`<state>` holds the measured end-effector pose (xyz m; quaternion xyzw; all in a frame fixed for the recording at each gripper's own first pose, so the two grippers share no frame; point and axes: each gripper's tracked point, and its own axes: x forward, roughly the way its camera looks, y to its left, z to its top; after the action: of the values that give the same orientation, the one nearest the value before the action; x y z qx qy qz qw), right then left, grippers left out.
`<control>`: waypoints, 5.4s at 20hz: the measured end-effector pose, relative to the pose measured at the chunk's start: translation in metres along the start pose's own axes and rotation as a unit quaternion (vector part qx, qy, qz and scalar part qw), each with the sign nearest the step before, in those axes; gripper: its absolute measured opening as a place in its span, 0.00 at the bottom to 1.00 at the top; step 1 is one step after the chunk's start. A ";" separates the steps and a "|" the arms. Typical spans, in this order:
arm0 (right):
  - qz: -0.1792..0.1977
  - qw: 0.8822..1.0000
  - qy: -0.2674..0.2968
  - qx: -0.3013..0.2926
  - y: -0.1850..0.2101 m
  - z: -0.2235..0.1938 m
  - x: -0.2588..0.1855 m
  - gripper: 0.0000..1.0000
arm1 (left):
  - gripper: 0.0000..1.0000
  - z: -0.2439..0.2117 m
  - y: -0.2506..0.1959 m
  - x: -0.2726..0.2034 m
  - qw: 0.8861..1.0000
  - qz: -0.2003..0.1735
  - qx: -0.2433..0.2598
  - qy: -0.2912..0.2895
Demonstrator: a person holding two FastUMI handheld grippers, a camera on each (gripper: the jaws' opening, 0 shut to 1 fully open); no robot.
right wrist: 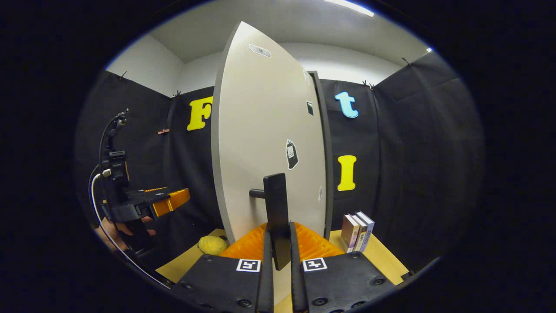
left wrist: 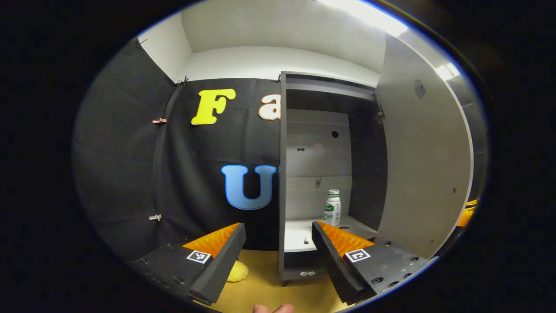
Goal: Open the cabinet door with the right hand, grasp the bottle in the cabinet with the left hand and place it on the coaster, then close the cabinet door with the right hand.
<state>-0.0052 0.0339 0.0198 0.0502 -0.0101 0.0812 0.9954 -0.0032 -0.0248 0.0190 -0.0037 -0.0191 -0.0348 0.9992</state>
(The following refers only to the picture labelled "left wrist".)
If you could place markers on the small ceiling light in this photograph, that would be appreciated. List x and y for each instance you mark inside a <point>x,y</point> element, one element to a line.
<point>447,71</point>

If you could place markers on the beige cabinet door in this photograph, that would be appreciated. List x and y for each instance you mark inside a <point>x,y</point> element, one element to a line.
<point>425,152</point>

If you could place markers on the silver clip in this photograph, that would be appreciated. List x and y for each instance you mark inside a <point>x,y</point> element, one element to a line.
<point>155,217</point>

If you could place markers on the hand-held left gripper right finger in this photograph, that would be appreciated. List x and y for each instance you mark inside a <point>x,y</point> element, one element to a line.
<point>332,261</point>

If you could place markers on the copper clip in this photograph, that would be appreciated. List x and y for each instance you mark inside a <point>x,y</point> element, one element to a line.
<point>159,120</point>

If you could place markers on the black clip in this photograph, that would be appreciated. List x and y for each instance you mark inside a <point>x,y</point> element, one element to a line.
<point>182,81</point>
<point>140,42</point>

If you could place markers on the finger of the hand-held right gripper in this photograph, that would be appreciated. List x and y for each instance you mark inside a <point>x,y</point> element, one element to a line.
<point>468,214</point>

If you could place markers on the black backdrop cloth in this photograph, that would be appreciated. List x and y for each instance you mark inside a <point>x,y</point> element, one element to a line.
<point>121,152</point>

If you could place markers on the white green bottle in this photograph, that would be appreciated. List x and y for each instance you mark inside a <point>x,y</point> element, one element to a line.
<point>332,208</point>

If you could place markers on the grey cabinet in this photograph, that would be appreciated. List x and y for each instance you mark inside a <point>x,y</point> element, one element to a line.
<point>317,156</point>

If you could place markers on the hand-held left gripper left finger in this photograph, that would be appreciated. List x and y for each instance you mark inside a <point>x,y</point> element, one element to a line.
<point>221,265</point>

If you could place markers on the yellow coaster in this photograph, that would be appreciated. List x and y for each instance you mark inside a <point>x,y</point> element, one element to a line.
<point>238,272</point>

